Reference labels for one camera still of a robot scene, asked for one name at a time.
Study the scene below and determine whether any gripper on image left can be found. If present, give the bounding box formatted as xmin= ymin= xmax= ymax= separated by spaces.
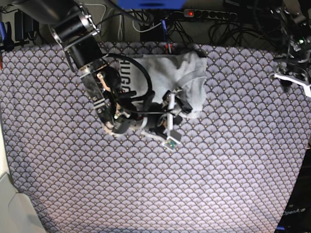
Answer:
xmin=116 ymin=97 xmax=192 ymax=135

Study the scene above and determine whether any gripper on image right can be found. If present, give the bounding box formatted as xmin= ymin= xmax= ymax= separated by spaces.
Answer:
xmin=273 ymin=52 xmax=311 ymax=93

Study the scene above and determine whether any light grey T-shirt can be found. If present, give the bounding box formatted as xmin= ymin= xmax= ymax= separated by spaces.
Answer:
xmin=119 ymin=51 xmax=207 ymax=118

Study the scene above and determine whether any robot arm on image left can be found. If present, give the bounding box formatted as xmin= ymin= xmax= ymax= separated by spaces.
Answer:
xmin=11 ymin=0 xmax=192 ymax=135

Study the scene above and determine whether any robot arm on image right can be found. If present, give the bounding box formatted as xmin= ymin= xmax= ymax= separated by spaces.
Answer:
xmin=274 ymin=0 xmax=311 ymax=97

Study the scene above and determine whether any red and black clamp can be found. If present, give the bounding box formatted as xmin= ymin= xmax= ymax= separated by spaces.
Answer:
xmin=165 ymin=43 xmax=173 ymax=55

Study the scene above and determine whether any fan-patterned purple table cloth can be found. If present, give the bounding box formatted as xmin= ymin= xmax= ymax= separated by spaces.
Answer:
xmin=0 ymin=44 xmax=311 ymax=233

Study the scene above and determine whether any black power adapter box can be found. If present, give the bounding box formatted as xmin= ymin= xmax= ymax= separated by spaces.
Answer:
xmin=140 ymin=25 xmax=163 ymax=42

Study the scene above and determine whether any blue clamp at top centre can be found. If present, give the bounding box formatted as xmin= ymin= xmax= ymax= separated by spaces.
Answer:
xmin=161 ymin=19 xmax=168 ymax=36

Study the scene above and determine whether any black power strip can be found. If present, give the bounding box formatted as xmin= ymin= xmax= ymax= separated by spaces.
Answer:
xmin=183 ymin=9 xmax=238 ymax=21

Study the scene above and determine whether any blue box overhead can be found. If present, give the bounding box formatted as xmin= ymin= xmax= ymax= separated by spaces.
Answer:
xmin=117 ymin=0 xmax=186 ymax=9

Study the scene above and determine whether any blue clamp at left edge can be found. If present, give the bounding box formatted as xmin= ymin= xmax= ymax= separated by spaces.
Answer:
xmin=0 ymin=22 xmax=15 ymax=51

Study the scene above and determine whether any grey plastic bin corner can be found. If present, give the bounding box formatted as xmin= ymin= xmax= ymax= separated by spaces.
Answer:
xmin=0 ymin=173 xmax=45 ymax=233

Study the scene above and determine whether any white cable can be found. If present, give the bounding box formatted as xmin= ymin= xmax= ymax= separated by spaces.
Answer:
xmin=92 ymin=3 xmax=125 ymax=41

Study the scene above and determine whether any black OpenArm base plate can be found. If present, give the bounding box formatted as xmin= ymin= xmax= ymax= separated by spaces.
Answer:
xmin=275 ymin=149 xmax=311 ymax=233

